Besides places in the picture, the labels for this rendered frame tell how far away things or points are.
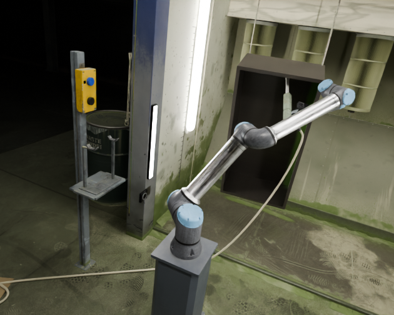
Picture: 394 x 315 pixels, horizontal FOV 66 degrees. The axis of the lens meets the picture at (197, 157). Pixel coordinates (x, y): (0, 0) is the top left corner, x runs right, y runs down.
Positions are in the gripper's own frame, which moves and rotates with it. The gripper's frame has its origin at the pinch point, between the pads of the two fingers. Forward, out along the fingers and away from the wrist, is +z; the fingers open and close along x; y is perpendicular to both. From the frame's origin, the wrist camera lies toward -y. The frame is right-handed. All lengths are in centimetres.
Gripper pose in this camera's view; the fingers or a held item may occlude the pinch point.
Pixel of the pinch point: (287, 117)
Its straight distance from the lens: 223.2
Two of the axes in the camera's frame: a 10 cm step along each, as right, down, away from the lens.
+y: 6.6, 4.5, 6.0
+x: 1.4, -8.6, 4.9
